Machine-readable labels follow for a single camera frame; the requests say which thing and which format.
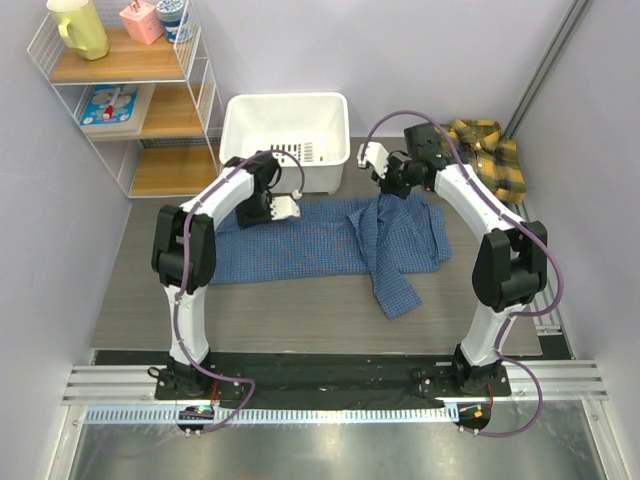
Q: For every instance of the blue white picture book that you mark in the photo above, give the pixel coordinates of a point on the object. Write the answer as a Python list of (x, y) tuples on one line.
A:
[(111, 109)]

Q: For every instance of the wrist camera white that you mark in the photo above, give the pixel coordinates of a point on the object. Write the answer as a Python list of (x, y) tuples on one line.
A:
[(373, 155), (285, 207)]

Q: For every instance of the white slotted cable duct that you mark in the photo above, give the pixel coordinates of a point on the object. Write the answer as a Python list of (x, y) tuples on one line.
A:
[(187, 415)]

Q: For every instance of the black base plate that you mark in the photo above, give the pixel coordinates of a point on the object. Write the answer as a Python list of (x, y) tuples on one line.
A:
[(291, 381)]

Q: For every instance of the blue white round tin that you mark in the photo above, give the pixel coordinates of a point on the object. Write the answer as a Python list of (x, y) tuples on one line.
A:
[(171, 14)]

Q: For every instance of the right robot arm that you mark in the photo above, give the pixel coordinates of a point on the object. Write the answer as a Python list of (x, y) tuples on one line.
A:
[(510, 267)]

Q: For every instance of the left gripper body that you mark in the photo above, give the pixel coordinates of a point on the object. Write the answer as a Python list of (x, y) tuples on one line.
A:
[(254, 210)]

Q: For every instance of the blue checked long sleeve shirt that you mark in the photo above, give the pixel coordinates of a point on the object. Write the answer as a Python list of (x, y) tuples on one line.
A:
[(384, 237)]

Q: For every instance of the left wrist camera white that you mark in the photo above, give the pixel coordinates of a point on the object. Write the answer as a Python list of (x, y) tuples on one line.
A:
[(285, 207)]

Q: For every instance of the aluminium frame rail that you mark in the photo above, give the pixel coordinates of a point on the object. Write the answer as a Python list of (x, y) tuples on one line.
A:
[(131, 384)]

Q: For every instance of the white wire shelf rack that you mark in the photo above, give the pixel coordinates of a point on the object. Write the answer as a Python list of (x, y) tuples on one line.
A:
[(152, 112)]

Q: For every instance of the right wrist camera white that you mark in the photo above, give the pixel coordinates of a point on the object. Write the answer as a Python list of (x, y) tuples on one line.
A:
[(373, 155)]

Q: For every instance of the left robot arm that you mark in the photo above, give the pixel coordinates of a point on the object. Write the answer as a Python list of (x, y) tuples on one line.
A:
[(184, 258)]

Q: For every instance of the yellow plaid folded shirt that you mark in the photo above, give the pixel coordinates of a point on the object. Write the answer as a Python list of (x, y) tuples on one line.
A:
[(493, 156)]

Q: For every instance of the white plastic basket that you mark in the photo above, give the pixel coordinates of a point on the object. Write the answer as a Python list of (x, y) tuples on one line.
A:
[(308, 133)]

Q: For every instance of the yellow plastic pitcher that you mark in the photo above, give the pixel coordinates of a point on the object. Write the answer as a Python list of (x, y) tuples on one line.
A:
[(80, 27)]

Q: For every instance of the pink box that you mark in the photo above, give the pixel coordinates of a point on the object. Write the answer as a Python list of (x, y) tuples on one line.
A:
[(141, 22)]

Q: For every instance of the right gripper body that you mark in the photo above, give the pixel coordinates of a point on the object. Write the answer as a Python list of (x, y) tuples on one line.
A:
[(399, 181)]

